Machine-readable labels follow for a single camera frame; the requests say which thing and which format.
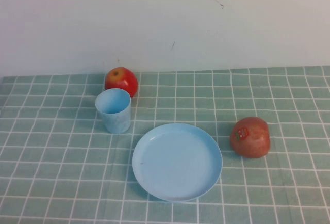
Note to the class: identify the dull red apple with sticker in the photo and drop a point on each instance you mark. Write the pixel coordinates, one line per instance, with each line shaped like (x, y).
(254, 141)

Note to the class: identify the green checked tablecloth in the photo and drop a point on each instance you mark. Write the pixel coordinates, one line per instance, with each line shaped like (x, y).
(51, 162)

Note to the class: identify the light blue plastic plate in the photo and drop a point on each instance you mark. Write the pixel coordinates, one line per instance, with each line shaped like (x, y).
(178, 162)

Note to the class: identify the light blue plastic cup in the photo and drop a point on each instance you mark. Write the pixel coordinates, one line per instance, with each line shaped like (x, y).
(116, 120)

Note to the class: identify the shiny red apple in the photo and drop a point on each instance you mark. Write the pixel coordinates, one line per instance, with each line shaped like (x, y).
(125, 82)

